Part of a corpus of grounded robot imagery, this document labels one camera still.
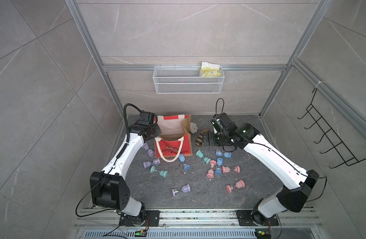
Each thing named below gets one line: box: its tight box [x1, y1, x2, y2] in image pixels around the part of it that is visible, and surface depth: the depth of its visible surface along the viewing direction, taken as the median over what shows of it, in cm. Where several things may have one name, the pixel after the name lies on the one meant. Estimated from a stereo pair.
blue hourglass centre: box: [178, 153, 191, 171], surface depth 94 cm
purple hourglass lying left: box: [143, 157, 161, 169], surface depth 92 cm
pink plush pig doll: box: [189, 121, 199, 134], surface depth 109 cm
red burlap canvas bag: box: [154, 114, 194, 163], surface depth 87 cm
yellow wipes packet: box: [200, 61, 222, 77], surface depth 87 cm
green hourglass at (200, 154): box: [195, 149, 212, 165], surface depth 97 cm
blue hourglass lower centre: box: [214, 157, 224, 176], surface depth 92 cm
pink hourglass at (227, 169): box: [221, 165, 241, 174], surface depth 90 cm
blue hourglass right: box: [215, 149, 233, 159], surface depth 97 cm
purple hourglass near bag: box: [142, 142, 155, 157], surface depth 99 cm
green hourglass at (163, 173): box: [149, 165, 169, 178], surface depth 89 cm
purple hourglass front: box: [171, 183, 191, 198], surface depth 82 cm
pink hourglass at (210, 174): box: [206, 160, 217, 179], surface depth 90 cm
